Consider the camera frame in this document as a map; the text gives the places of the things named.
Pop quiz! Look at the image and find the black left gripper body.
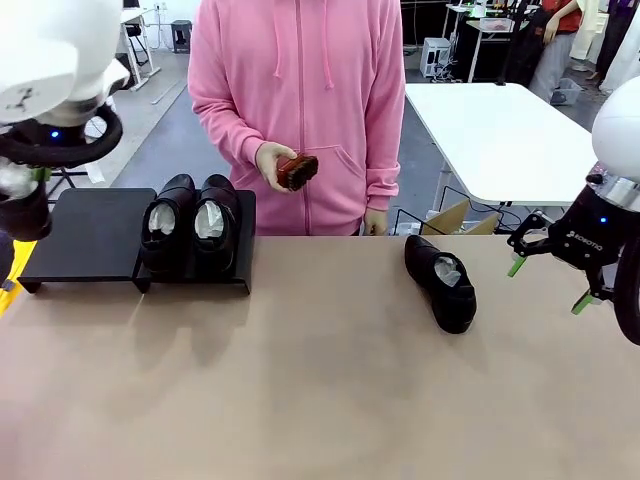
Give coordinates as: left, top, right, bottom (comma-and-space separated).
9, 122, 89, 149

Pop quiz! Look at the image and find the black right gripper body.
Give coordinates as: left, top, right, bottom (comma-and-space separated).
547, 187, 627, 275

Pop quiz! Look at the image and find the brown wooden shoe brush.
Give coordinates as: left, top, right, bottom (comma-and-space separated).
274, 153, 320, 193

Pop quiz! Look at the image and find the pink-sleeved right forearm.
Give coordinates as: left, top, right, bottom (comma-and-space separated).
191, 94, 269, 169

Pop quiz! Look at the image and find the pink-sleeved left forearm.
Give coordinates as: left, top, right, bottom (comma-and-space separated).
363, 94, 407, 214

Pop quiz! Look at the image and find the person's left hand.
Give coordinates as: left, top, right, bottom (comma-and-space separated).
361, 210, 390, 236

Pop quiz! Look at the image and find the person's right hand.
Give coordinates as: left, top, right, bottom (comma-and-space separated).
254, 142, 301, 192

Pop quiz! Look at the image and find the white paper shoe stuffing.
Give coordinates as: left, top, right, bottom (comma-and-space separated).
148, 201, 180, 236
433, 253, 462, 290
193, 198, 226, 240
0, 160, 41, 201

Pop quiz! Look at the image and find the cardboard box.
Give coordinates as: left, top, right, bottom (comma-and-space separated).
423, 198, 512, 236

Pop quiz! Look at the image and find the white table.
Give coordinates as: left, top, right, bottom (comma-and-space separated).
403, 82, 601, 236

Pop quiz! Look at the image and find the white standing desk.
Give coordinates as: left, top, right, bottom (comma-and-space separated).
119, 7, 162, 92

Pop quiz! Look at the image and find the grey plastic bin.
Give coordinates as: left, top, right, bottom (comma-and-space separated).
549, 77, 584, 107

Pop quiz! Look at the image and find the black stool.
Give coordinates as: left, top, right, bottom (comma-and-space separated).
171, 19, 194, 55

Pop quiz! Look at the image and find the mannequin in red top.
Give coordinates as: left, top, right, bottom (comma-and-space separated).
528, 0, 585, 104

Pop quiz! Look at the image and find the white hanging garment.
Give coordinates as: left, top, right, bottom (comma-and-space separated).
599, 0, 640, 96

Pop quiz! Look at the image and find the cream hanging garment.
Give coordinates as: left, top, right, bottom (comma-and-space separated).
569, 0, 609, 61

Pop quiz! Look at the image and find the white computer case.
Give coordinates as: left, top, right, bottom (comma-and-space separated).
422, 37, 454, 80

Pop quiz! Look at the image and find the person in pink hoodie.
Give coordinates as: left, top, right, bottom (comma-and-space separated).
187, 0, 407, 237

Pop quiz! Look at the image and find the black right arm cable sleeve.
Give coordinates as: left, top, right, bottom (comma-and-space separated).
610, 238, 640, 347

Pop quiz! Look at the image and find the black arm cable sleeve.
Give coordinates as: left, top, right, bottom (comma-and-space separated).
610, 238, 640, 347
0, 107, 124, 169

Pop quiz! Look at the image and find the black left arm cable sleeve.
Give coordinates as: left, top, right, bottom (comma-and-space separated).
0, 107, 124, 169

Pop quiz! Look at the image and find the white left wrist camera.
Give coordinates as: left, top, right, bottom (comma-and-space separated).
99, 57, 132, 94

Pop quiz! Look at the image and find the black desk white frame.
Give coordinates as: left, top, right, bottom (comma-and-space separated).
443, 2, 534, 85

